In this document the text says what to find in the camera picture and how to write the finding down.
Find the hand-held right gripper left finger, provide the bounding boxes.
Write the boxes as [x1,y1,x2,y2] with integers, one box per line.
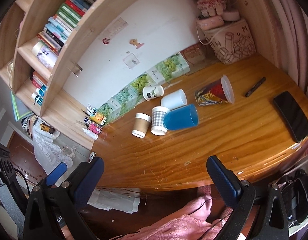
[24,157,105,240]

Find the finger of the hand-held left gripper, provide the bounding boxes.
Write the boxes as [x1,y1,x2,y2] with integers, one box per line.
[45,162,67,187]

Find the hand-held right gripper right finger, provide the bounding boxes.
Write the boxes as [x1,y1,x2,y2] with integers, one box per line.
[207,155,289,240]

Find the blue plastic cup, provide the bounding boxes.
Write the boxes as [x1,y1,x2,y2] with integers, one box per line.
[164,104,199,131]

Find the brown paper cup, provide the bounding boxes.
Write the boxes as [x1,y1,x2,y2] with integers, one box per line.
[132,113,152,138]

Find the grey checked paper cup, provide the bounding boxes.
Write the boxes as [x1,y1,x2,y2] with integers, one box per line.
[151,106,171,136]

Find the colourful patterned cup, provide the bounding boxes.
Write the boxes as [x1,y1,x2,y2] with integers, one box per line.
[194,75,235,107]

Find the white plastic cup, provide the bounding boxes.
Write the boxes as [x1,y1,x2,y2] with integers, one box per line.
[160,89,187,110]

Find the white leaf print paper cup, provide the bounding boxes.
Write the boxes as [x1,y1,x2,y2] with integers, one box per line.
[142,85,165,101]

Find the white lace cloth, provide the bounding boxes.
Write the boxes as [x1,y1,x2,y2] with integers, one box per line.
[32,120,94,178]

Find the white papers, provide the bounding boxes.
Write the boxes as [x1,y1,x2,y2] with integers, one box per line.
[88,187,142,214]

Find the white tube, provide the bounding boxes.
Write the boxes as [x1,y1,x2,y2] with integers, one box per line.
[82,127,99,140]

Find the pink small packet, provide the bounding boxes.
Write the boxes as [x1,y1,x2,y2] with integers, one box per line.
[88,122,103,134]

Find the yellow small box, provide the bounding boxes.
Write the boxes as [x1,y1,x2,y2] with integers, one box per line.
[90,112,106,125]

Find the pink fleece clothing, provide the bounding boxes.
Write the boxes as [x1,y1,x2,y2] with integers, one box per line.
[124,195,244,240]

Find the wooden bookshelf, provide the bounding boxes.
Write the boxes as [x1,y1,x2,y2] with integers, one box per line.
[0,0,192,153]

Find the black bag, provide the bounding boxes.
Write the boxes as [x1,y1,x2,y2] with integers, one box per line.
[276,169,308,228]

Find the green leaf tissue box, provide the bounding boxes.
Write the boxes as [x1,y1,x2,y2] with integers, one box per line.
[154,52,191,79]
[113,86,141,108]
[97,99,123,125]
[130,69,167,98]

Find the blue white bottle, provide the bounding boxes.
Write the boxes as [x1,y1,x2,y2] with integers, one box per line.
[32,92,45,107]
[35,85,48,97]

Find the green plastic folder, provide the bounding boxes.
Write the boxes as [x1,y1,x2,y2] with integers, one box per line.
[10,91,32,122]

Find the black smartphone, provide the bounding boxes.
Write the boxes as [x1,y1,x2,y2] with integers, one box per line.
[273,91,308,143]

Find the small stack of red books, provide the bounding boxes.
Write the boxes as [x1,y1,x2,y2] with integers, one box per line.
[31,71,48,88]

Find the black marker pen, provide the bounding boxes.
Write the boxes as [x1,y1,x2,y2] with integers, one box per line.
[245,77,267,98]

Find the white printed canister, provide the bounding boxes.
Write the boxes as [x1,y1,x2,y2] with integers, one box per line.
[32,41,58,68]

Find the pink patterned box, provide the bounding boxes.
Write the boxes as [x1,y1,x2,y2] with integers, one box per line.
[180,44,207,67]

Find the beige printed fabric basket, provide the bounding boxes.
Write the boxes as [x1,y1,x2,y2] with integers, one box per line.
[203,19,257,65]

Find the pink power strip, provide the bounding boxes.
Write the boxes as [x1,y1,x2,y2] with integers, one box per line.
[196,15,224,30]

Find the row of books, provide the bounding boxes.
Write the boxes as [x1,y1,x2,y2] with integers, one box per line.
[37,0,101,55]

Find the white round case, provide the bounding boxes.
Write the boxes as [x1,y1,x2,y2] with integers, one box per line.
[222,9,240,22]

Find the pink curtain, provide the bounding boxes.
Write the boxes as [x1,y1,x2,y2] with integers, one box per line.
[259,0,308,93]

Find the thin black cable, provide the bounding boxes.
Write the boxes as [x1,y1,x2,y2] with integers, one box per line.
[187,196,234,240]

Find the black device with cable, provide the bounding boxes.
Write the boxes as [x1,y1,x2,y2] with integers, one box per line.
[0,142,30,205]

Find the white paper wall label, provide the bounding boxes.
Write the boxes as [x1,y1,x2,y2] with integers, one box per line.
[123,54,140,69]

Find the white power cable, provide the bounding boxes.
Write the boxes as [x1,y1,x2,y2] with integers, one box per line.
[196,25,224,46]

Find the yellow wall sticker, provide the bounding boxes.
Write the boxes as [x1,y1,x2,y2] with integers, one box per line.
[129,39,145,50]

